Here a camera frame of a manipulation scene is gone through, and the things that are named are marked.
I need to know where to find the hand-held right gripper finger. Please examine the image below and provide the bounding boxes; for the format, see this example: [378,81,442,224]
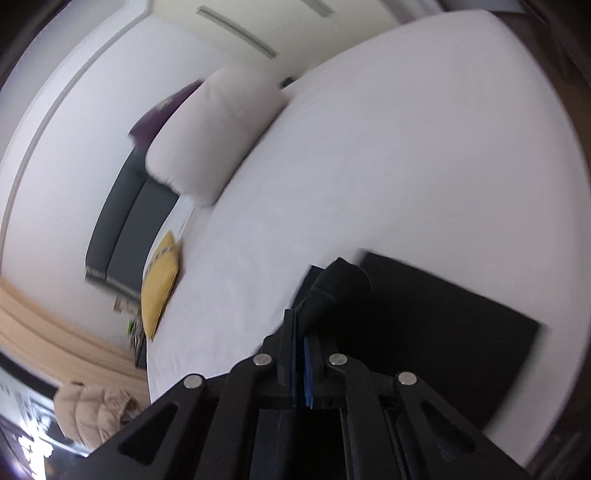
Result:
[46,309,306,480]
[305,336,541,480]

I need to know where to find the black denim pants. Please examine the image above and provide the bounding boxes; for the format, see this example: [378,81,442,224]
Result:
[291,251,541,430]

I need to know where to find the yellow cushion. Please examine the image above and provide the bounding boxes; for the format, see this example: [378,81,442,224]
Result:
[140,231,182,341]

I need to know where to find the beige puffy jacket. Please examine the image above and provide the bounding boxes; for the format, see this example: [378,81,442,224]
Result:
[53,381,141,450]

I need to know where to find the white bed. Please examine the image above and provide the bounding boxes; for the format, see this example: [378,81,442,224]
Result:
[139,9,575,467]

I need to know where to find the dark grey headboard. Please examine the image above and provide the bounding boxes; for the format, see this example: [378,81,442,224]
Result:
[84,148,181,301]

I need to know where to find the beige pillow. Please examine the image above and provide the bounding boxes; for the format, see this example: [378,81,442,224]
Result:
[145,65,287,207]

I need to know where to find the beige curtain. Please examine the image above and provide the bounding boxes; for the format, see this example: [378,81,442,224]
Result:
[0,277,148,384]

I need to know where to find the purple pillow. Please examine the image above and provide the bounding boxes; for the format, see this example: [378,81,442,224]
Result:
[128,80,204,148]

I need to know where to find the white wardrobe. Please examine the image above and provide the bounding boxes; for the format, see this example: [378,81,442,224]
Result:
[152,0,444,86]

